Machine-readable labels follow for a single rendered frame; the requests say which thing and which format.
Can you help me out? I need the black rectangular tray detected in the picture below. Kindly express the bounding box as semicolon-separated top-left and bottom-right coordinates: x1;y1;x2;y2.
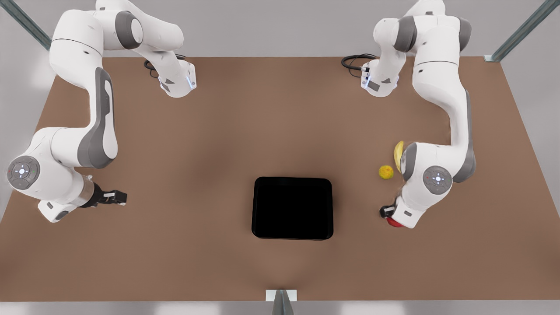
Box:
252;177;334;241

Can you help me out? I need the silver frame post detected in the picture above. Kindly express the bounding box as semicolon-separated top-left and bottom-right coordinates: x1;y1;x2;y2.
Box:
0;0;52;51
266;289;298;315
484;0;560;63

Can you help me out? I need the black cable loop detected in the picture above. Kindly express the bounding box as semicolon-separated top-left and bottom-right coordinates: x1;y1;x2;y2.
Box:
144;54;187;79
341;54;378;78

